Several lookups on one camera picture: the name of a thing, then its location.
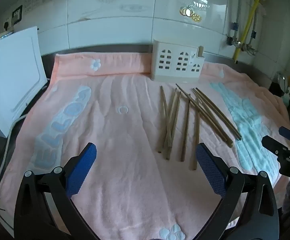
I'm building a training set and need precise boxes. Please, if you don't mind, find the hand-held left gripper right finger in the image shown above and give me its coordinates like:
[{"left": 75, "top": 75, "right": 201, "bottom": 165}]
[{"left": 192, "top": 142, "right": 280, "bottom": 240}]

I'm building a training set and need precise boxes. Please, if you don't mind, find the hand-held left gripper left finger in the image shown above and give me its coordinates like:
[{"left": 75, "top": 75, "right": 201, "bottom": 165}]
[{"left": 14, "top": 142, "right": 98, "bottom": 240}]

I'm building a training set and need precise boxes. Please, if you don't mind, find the pile of wooden chopsticks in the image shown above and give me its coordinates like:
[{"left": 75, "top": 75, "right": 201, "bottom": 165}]
[{"left": 157, "top": 83, "right": 242, "bottom": 171}]

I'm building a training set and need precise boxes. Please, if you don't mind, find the cream house-shaped chopstick holder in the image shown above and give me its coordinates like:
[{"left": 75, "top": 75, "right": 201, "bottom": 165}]
[{"left": 151, "top": 39, "right": 205, "bottom": 83}]

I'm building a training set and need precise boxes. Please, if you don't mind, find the white spray bottle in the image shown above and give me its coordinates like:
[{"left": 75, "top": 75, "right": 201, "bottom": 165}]
[{"left": 282, "top": 87, "right": 290, "bottom": 105}]

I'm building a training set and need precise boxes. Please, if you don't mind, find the pink printed towel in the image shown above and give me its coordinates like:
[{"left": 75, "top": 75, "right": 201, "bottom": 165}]
[{"left": 0, "top": 51, "right": 290, "bottom": 240}]

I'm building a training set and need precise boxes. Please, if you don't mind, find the metal pipe valve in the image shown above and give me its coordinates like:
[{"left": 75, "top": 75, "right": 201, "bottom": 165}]
[{"left": 226, "top": 36, "right": 257, "bottom": 56}]

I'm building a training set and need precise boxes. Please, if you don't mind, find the yellow gas pipe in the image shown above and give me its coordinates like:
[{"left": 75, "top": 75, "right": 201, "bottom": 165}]
[{"left": 233, "top": 0, "right": 263, "bottom": 62}]

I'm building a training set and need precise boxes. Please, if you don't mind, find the metal flexible pipe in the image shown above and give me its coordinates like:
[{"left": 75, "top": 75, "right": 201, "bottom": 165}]
[{"left": 231, "top": 0, "right": 243, "bottom": 45}]

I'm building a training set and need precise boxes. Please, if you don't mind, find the black wall switch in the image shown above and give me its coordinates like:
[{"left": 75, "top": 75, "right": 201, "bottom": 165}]
[{"left": 11, "top": 5, "right": 23, "bottom": 25}]

